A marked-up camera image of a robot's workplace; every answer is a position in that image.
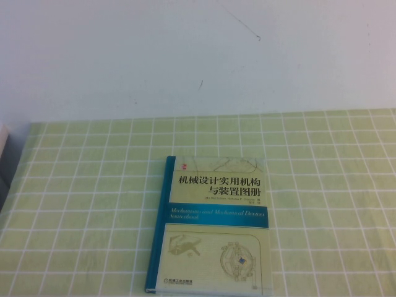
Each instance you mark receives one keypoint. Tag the blue and cream hardcover book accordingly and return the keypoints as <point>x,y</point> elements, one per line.
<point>216,247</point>

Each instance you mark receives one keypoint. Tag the green checked tablecloth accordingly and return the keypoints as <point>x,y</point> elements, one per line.
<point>77,201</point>

